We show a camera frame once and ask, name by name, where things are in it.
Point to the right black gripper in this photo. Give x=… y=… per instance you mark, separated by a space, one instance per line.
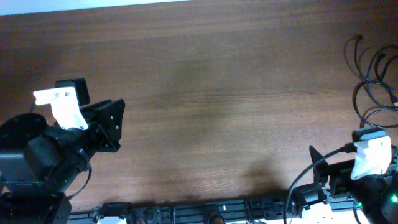
x=322 y=173

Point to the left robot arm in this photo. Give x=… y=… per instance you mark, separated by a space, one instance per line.
x=40 y=161

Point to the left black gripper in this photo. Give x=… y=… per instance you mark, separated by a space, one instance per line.
x=101 y=125

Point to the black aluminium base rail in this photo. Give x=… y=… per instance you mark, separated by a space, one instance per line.
x=265 y=209

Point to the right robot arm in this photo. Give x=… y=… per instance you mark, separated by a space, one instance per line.
x=377 y=210

